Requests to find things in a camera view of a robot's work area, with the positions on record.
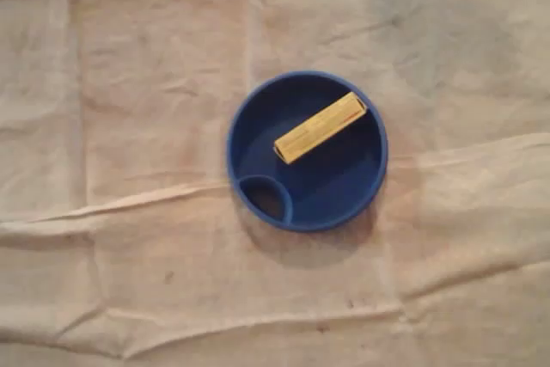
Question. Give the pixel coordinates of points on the blue round bowl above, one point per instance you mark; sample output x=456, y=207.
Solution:
x=326, y=195

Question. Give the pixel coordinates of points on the white creased table cloth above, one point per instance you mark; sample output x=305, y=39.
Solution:
x=129, y=255

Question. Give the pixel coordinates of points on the yellow rectangular block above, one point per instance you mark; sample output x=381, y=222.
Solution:
x=320, y=128

